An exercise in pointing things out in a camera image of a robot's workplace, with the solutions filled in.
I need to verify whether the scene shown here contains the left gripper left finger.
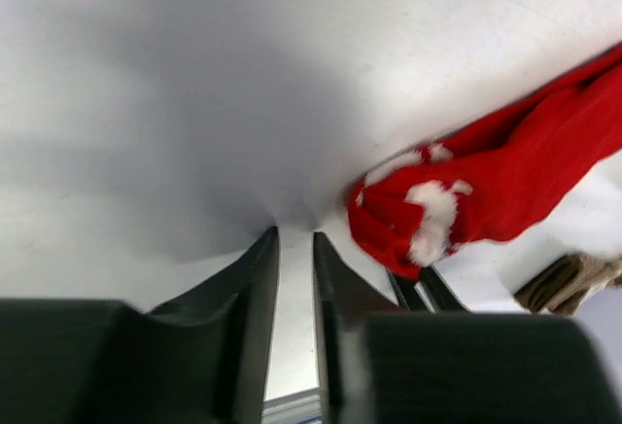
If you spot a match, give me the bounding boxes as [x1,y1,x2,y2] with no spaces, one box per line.
[1,228,280,423]

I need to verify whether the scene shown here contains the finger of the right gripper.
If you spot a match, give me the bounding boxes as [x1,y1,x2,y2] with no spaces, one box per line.
[420,266,468,312]
[387,271,430,312]

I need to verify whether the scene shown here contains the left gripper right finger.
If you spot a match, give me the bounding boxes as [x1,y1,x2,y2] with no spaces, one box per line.
[313,232,621,423]

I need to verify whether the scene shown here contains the red sock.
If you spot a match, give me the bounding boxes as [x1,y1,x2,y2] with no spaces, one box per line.
[348,48,621,280]

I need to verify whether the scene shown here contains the brown cream striped sock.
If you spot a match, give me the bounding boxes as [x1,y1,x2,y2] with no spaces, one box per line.
[514,253,621,316]

